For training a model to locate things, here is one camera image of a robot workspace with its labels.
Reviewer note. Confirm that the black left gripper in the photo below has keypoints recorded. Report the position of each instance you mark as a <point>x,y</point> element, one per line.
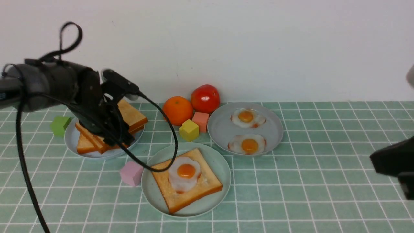
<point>95,110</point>

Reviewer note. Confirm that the toast slice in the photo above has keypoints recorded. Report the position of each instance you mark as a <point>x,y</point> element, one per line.
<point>92,143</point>
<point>130,114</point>
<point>208,183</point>

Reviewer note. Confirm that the fried egg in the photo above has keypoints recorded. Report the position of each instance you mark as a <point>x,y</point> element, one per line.
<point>184,174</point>
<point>247,118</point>
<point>247,144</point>

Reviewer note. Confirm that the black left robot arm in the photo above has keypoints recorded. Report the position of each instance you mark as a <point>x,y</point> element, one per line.
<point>39,86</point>

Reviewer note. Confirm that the lilac pink cube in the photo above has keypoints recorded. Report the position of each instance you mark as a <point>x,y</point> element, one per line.
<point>131,173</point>

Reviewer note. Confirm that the grey left bread plate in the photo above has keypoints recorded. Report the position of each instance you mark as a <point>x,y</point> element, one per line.
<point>71,139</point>

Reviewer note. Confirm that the green centre plate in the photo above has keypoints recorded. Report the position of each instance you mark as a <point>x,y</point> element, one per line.
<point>162,161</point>

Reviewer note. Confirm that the green cube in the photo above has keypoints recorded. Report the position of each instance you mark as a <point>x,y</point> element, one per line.
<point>59,124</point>

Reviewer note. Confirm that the orange fruit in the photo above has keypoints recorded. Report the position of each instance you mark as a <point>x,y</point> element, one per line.
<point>178,110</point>

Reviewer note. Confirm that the yellow cube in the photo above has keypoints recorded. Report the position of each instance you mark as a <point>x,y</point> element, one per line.
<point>189,130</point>

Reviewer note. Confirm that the salmon pink cube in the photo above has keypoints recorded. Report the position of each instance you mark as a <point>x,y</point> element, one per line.
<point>201,119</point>

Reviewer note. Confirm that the red tomato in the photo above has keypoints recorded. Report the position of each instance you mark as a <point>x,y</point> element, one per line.
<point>205,99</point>

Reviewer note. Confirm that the grey right egg plate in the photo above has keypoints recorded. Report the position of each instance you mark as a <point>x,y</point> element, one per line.
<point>221,129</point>

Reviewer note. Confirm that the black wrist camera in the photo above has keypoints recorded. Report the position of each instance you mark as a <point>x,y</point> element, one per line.
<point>116,87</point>

